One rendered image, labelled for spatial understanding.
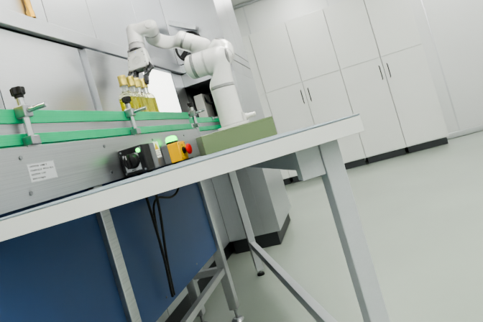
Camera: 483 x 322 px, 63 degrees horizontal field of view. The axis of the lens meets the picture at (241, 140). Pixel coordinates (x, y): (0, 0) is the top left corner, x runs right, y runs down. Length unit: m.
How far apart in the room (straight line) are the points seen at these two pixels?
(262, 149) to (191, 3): 2.26
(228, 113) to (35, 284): 0.86
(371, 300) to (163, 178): 0.47
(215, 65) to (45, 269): 0.90
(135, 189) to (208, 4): 2.27
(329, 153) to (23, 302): 0.65
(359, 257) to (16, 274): 0.66
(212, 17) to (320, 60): 2.82
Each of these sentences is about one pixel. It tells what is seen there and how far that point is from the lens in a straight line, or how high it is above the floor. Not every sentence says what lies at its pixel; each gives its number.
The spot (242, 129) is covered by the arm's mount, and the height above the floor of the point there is 0.80.
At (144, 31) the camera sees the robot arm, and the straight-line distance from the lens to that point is 1.94.
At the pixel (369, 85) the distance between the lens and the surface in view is 5.40.
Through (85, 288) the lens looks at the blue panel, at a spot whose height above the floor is 0.54.
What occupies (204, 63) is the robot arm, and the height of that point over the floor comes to 1.08.
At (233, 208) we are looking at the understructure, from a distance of 2.78.
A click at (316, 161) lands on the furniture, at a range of 0.78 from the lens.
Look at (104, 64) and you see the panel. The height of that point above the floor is 1.27.
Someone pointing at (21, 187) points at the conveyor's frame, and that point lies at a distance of 0.90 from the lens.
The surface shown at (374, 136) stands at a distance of 5.41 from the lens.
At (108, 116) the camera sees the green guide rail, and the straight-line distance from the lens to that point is 1.26.
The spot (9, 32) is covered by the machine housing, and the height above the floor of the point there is 1.32.
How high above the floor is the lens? 0.76
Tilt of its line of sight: level
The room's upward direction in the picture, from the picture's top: 16 degrees counter-clockwise
